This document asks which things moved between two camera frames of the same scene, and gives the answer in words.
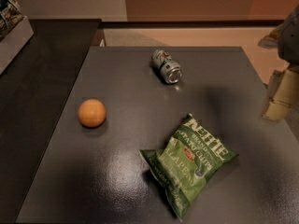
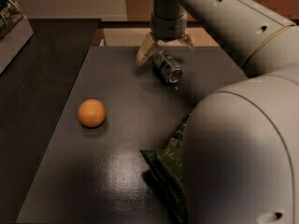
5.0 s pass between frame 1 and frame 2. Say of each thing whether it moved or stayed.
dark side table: stayed
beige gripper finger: moved
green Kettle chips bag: stayed
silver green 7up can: stayed
